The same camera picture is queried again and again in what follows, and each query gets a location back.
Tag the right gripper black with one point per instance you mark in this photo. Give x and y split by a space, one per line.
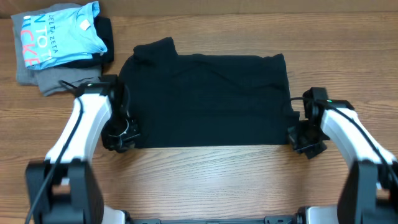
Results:
306 140

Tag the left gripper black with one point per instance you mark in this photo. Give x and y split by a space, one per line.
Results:
126 143

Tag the black t-shirt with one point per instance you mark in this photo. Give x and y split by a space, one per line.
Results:
207 100

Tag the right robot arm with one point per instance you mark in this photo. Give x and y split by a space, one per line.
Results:
370 191

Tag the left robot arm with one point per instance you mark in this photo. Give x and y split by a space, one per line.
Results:
63 187

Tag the grey folded garment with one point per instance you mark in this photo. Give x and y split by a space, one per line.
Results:
48 80

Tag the black folded garment in stack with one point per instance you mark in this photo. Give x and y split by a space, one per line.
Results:
104 32

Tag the light blue printed t-shirt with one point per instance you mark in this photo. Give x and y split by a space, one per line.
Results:
59 37

